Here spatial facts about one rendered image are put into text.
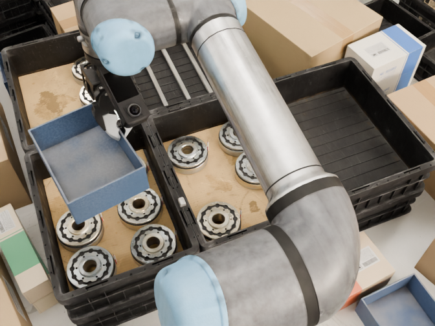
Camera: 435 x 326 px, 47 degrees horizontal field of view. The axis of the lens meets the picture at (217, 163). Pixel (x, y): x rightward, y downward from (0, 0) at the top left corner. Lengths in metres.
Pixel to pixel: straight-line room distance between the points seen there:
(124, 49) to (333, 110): 0.87
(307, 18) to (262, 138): 1.05
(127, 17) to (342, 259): 0.41
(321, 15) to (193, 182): 0.69
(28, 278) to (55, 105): 0.52
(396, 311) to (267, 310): 0.82
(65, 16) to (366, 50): 0.94
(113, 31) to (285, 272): 0.37
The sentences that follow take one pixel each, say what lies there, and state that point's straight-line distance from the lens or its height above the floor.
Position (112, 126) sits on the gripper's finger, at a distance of 0.95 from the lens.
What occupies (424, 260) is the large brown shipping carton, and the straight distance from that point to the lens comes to 1.32.
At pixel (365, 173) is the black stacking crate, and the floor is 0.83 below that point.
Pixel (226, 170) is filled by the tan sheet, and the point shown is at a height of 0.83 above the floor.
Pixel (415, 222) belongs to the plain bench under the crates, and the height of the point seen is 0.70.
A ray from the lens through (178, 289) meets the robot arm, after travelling 0.50.
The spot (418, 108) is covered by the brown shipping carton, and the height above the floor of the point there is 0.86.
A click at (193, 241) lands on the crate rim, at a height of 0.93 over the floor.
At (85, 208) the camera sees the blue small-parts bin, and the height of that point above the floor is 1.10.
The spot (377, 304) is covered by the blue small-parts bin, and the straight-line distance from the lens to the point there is 1.30.
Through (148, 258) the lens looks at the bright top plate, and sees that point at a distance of 1.13.
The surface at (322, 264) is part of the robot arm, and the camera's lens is 0.52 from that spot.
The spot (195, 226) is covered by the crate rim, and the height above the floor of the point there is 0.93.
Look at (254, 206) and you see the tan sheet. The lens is 1.22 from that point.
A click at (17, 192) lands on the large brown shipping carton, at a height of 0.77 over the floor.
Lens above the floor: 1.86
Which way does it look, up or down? 53 degrees down
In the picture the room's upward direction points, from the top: straight up
